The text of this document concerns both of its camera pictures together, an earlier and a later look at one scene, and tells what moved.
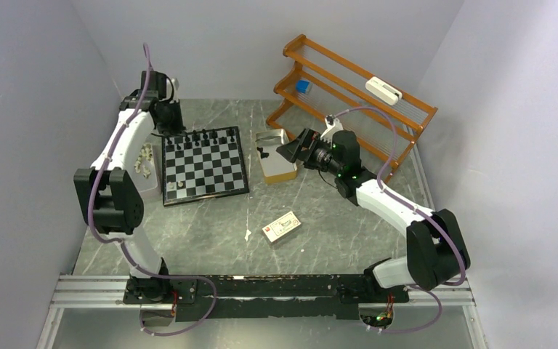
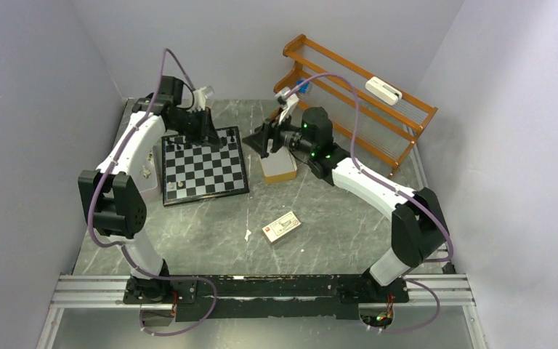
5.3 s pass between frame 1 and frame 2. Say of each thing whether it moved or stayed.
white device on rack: stayed
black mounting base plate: stayed
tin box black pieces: stayed
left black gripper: moved
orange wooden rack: stayed
